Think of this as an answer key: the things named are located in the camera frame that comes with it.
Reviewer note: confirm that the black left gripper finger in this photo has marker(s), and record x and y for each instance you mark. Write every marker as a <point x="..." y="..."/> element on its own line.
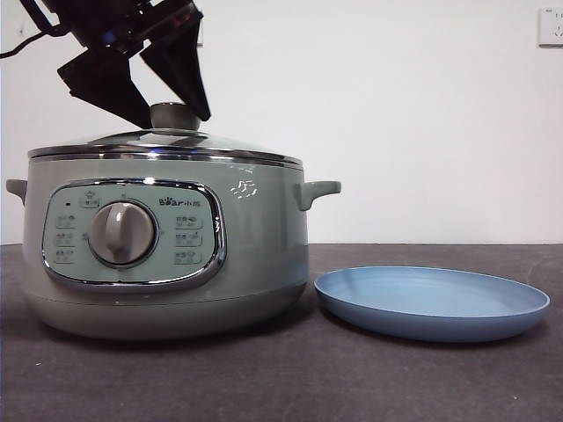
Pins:
<point x="180" y="66"/>
<point x="101" y="79"/>

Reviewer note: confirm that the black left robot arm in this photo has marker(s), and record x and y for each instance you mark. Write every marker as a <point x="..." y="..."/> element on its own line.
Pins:
<point x="119" y="19"/>

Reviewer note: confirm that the glass lid with round knob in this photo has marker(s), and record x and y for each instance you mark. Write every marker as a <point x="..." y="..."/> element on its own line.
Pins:
<point x="173" y="118"/>

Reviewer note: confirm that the pale green electric steamer pot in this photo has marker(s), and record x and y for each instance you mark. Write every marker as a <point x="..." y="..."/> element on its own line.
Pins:
<point x="259" y="246"/>

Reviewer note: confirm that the blue plate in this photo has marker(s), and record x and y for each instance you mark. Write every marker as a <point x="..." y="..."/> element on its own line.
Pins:
<point x="422" y="294"/>

